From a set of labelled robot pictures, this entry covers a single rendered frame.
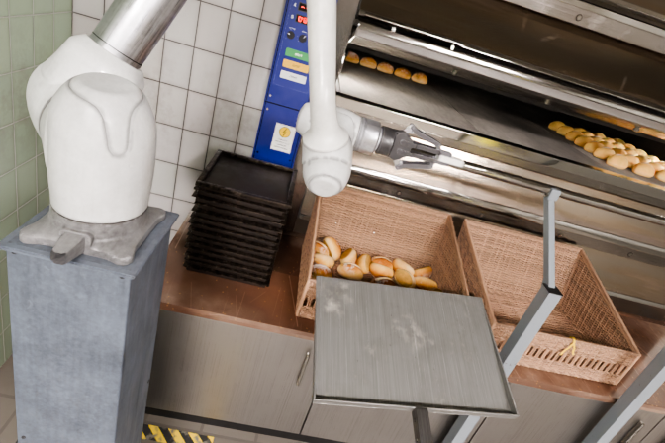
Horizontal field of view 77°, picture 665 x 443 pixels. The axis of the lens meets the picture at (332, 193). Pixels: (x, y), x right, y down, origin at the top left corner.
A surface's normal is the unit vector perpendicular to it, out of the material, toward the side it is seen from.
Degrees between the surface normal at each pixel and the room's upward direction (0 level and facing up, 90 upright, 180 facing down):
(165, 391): 90
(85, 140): 80
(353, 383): 21
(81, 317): 90
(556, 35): 70
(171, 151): 90
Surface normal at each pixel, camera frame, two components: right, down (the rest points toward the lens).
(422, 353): 0.23, -0.66
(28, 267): -0.01, 0.44
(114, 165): 0.58, 0.42
